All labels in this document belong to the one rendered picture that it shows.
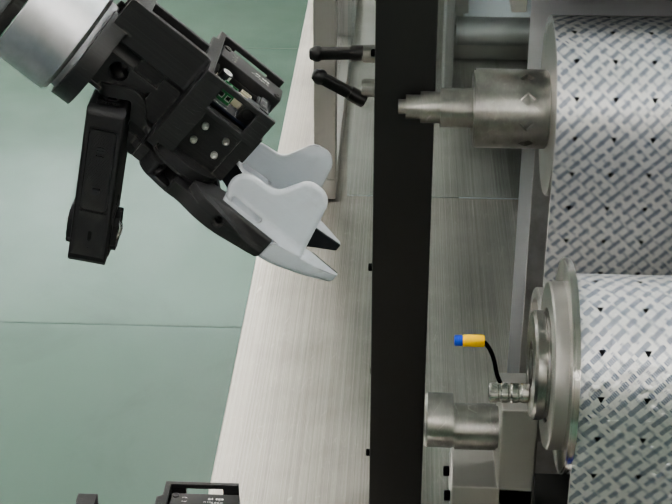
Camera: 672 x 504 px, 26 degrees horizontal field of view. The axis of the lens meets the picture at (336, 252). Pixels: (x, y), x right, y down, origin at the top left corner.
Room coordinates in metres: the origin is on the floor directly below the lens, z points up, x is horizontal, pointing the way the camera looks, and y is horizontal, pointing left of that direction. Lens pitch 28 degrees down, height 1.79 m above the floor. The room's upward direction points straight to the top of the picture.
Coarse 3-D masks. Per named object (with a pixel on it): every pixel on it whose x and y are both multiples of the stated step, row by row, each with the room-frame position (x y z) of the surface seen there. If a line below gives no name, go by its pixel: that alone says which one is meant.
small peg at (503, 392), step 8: (488, 384) 0.84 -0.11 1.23; (496, 384) 0.84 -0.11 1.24; (504, 384) 0.84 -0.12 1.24; (512, 384) 0.84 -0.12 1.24; (520, 384) 0.84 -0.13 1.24; (528, 384) 0.84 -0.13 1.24; (488, 392) 0.84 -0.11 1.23; (496, 392) 0.83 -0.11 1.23; (504, 392) 0.83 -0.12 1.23; (512, 392) 0.83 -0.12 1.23; (520, 392) 0.83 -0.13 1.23; (528, 392) 0.83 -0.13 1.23; (496, 400) 0.83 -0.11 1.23; (504, 400) 0.83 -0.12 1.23; (512, 400) 0.83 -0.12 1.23; (520, 400) 0.83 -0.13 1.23; (528, 400) 0.83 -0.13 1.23
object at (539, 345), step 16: (544, 320) 0.84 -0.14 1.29; (528, 336) 0.87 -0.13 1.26; (544, 336) 0.82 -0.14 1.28; (528, 352) 0.86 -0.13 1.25; (544, 352) 0.82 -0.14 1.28; (528, 368) 0.85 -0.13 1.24; (544, 368) 0.81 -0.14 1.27; (544, 384) 0.81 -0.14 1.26; (544, 400) 0.80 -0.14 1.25; (544, 416) 0.81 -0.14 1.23
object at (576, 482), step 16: (576, 480) 0.78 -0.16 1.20; (592, 480) 0.78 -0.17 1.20; (608, 480) 0.78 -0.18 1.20; (624, 480) 0.78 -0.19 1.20; (640, 480) 0.78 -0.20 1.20; (656, 480) 0.78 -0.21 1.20; (576, 496) 0.78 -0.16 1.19; (592, 496) 0.78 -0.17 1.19; (608, 496) 0.78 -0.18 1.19; (624, 496) 0.78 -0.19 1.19; (640, 496) 0.78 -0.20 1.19; (656, 496) 0.78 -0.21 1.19
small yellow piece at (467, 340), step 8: (456, 336) 0.90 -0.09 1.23; (464, 336) 0.90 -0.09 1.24; (472, 336) 0.90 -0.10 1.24; (480, 336) 0.90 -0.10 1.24; (456, 344) 0.90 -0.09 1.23; (464, 344) 0.90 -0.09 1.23; (472, 344) 0.90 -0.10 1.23; (480, 344) 0.90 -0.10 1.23; (488, 344) 0.90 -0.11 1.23; (496, 368) 0.89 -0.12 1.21; (496, 376) 0.89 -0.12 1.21
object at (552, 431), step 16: (544, 288) 0.88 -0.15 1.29; (560, 288) 0.85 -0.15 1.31; (544, 304) 0.88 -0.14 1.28; (560, 304) 0.83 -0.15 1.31; (560, 320) 0.82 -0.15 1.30; (560, 336) 0.81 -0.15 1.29; (560, 352) 0.80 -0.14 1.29; (560, 368) 0.79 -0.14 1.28; (560, 384) 0.79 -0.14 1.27; (560, 400) 0.78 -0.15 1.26; (560, 416) 0.78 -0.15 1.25; (544, 432) 0.82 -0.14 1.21; (560, 432) 0.79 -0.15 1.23; (560, 448) 0.80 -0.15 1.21
